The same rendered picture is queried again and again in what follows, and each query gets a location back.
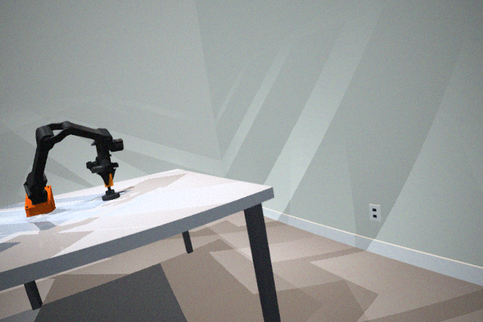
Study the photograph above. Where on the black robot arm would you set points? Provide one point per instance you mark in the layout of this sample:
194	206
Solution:
36	180

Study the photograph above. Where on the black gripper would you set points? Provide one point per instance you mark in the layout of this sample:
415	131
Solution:
105	167

